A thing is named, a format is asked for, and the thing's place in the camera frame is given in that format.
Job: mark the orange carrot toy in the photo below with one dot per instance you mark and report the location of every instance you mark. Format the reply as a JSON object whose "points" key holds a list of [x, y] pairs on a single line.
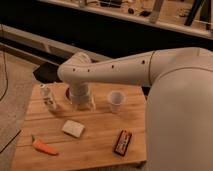
{"points": [[42, 147]]}

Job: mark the purple bowl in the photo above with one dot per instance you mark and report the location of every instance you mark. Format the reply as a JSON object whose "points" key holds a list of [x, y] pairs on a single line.
{"points": [[67, 94]]}

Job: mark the beige sponge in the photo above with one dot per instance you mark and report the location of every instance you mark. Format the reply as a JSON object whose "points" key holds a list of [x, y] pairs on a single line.
{"points": [[73, 128]]}

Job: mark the white labelled bottle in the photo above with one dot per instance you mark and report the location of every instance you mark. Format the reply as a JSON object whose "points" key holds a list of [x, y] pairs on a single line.
{"points": [[48, 97]]}

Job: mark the clear plastic cup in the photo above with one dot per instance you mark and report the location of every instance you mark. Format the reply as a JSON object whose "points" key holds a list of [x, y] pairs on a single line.
{"points": [[115, 100]]}

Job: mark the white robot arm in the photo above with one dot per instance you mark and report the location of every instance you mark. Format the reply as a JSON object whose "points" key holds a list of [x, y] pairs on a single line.
{"points": [[179, 111]]}

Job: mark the red black snack bar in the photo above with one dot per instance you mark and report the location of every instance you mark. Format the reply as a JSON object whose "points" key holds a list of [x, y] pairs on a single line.
{"points": [[123, 142]]}

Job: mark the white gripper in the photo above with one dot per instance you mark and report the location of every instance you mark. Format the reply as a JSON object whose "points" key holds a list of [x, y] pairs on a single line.
{"points": [[81, 97]]}

